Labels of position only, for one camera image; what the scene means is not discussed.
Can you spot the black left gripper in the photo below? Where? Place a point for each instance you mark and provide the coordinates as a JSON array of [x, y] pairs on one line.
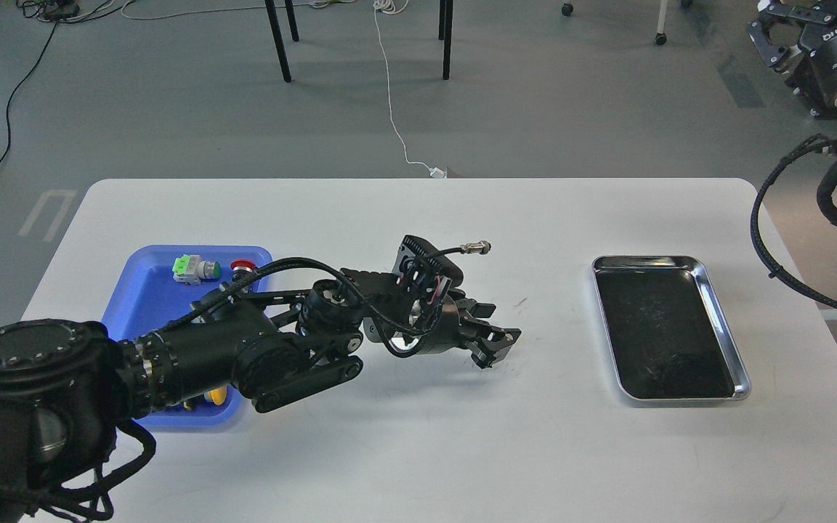
[[443, 331]]

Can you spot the black table leg left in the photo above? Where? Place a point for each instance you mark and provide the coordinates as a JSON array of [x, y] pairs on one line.
[[277, 36]]

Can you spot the light green push button switch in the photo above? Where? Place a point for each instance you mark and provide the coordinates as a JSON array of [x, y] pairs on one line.
[[193, 269]]

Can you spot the red emergency stop button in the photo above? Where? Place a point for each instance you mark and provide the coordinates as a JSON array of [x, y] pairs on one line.
[[241, 268]]

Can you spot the black table leg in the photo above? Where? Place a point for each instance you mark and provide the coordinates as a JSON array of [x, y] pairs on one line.
[[445, 34], [277, 36]]

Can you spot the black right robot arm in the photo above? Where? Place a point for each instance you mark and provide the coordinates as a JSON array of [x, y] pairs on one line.
[[814, 38]]

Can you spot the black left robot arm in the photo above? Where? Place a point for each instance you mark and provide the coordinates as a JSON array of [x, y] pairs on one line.
[[71, 397]]

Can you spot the black table leg right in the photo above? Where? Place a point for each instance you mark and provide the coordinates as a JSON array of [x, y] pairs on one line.
[[445, 34]]

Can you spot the yellow push button switch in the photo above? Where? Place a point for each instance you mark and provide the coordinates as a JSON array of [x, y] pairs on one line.
[[212, 398]]

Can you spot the blue plastic tray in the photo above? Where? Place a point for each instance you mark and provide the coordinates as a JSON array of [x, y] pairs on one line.
[[146, 296]]

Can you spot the silver metal tray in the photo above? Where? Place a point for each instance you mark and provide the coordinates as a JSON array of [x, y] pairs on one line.
[[669, 341]]

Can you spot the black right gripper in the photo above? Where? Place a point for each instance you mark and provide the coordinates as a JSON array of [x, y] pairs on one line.
[[777, 34]]

